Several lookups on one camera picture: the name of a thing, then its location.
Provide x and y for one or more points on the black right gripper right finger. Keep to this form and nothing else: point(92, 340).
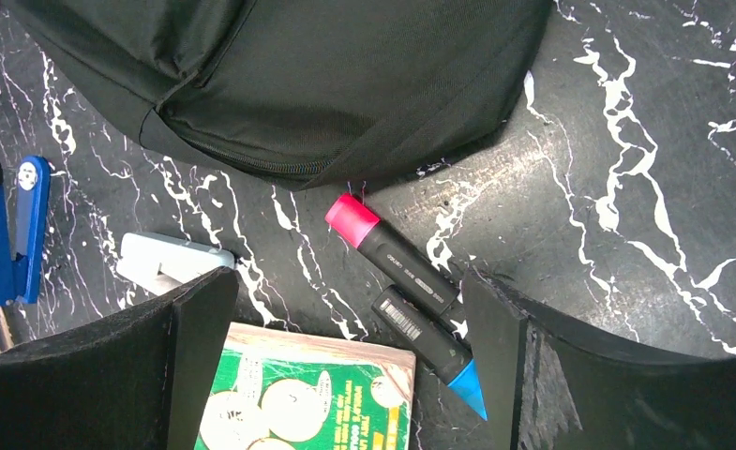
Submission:
point(551, 381)

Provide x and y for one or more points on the black student backpack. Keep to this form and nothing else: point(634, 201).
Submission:
point(300, 93)

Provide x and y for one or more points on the pink capped black highlighter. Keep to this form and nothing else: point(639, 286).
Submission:
point(398, 258)

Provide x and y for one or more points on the green comic paperback book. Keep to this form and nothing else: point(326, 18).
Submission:
point(282, 390)

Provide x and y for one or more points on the blue stapler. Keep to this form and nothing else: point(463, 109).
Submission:
point(20, 257)

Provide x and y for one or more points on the white eraser block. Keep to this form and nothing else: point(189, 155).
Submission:
point(160, 263)

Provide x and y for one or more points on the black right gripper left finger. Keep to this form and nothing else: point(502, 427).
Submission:
point(136, 379)

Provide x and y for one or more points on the blue capped black highlighter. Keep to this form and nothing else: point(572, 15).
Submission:
point(450, 361)

